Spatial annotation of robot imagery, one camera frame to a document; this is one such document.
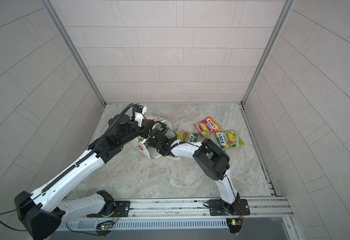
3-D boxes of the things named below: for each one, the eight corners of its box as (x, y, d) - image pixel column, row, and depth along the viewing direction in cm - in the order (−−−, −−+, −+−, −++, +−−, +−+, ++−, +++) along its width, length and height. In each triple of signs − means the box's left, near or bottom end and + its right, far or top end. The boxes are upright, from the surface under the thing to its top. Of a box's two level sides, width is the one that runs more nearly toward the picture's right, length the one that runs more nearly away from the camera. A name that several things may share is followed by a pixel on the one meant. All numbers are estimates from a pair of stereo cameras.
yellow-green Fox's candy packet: (222, 151, 93) (224, 149, 90) (214, 135, 100) (215, 132, 98) (242, 146, 95) (244, 143, 92) (232, 130, 103) (233, 127, 100)
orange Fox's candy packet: (203, 138, 99) (204, 135, 96) (193, 126, 105) (193, 123, 102) (219, 129, 104) (220, 126, 101) (209, 118, 110) (210, 115, 107)
